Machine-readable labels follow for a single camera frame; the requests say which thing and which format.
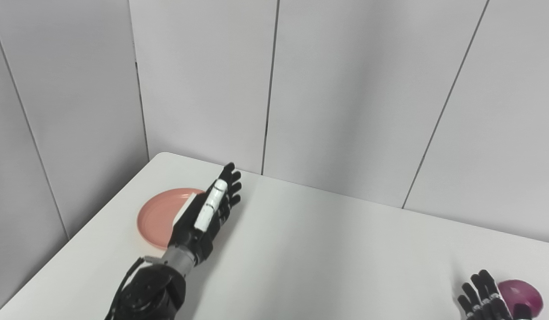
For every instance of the purple red onion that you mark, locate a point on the purple red onion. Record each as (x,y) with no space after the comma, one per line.
(525,295)

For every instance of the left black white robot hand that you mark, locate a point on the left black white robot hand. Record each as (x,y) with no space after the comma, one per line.
(205,218)

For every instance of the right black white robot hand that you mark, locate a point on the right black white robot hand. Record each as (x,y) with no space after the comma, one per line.
(485,298)

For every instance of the pink round plate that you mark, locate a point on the pink round plate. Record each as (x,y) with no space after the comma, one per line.
(161,218)

